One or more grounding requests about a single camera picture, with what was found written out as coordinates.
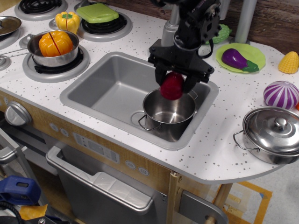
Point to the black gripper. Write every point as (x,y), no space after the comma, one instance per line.
(186,63)

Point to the red toy sweet potato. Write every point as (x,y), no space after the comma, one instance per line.
(172,87)

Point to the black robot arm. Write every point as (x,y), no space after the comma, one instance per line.
(192,24)

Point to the steel pot in sink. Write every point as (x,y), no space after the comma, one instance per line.
(161,114)

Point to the grey toy sink basin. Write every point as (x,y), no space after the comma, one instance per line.
(113,89)

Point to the steel pot with lid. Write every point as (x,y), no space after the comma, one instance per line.
(271,134)

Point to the silver toy faucet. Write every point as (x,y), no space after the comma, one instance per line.
(166,43)

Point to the purple toy eggplant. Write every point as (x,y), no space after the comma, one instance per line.
(233,58)

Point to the green toy vegetable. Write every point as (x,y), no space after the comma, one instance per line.
(224,33)

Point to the back right stove burner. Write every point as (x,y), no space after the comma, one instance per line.
(107,31)

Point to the stove burner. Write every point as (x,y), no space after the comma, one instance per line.
(107,31)
(46,74)
(39,10)

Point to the light green plate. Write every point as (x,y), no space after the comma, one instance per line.
(250,53)

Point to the silver vertical pole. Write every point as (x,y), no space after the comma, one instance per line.
(246,16)

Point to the green cutting board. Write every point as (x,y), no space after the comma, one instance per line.
(97,13)

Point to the purple striped toy onion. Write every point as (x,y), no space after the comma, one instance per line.
(281,94)

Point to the yellow toy corn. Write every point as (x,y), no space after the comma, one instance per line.
(290,63)

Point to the yellow toy bell pepper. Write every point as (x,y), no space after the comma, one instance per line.
(68,21)

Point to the steel saucepan on burner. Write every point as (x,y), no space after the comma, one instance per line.
(33,49)

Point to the front left stove burner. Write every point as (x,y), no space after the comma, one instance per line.
(46,74)

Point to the orange toy pumpkin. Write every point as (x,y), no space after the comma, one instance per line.
(55,43)

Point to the grey rounded cabinet door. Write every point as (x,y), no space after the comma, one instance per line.
(199,210)

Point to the silver dishwasher door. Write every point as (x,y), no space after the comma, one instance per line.
(100,194)

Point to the back left stove burner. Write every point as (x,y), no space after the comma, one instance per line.
(39,10)

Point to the silver oven knob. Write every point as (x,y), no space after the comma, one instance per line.
(16,114)

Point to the steel pan lid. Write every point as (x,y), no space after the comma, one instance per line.
(9,24)

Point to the blue clamp tool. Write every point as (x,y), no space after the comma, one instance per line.
(19,190)

